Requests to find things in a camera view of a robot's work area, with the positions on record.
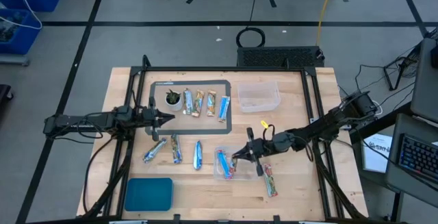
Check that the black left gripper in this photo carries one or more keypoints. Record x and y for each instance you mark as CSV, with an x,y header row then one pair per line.
x,y
152,118

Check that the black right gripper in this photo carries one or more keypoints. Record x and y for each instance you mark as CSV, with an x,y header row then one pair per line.
x,y
261,147

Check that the blue red granola bar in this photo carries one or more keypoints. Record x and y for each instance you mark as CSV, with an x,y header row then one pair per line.
x,y
224,165

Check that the white green granola bar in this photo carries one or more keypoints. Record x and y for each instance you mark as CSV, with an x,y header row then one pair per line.
x,y
187,102

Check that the green Chewy granola bar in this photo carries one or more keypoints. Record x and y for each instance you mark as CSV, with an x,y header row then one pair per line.
x,y
154,150
176,148

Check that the orange brown granola bar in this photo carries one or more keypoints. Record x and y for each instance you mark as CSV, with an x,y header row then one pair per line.
x,y
198,103
211,103

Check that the blue white granola bar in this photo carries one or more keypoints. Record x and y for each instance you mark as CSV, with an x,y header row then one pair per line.
x,y
197,155

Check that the light blue granola bar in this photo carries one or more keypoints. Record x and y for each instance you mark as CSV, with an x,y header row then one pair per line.
x,y
224,109

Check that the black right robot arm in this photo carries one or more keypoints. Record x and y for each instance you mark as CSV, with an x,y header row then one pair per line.
x,y
325,124

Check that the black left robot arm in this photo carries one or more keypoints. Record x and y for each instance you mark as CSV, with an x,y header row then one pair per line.
x,y
75,123

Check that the succulent in white pot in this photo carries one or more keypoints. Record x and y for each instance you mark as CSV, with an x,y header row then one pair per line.
x,y
174,105

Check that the clear plastic bin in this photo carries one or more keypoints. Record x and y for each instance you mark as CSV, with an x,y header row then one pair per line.
x,y
258,97
244,174

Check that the grey-bordered beige mat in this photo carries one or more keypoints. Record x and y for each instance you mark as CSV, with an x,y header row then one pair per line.
x,y
191,124

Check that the teal plastic tray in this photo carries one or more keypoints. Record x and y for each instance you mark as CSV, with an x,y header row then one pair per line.
x,y
148,195

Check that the black perforated computer case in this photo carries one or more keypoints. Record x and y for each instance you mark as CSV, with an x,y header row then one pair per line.
x,y
277,57

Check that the white paper sheet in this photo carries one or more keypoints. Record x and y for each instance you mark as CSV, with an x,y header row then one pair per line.
x,y
374,159

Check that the black desk leg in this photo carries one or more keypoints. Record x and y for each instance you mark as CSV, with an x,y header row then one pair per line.
x,y
396,207

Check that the grey platform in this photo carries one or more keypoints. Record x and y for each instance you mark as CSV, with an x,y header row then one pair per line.
x,y
13,59

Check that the grey desk tray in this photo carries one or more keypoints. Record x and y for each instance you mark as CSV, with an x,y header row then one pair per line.
x,y
410,128

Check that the black backlit keyboard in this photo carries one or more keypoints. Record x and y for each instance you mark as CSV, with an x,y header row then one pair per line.
x,y
417,157

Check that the grey monitor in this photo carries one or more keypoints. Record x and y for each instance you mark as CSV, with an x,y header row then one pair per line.
x,y
426,80

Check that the black aluminium table frame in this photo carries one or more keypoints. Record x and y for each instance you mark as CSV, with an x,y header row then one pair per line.
x,y
222,68

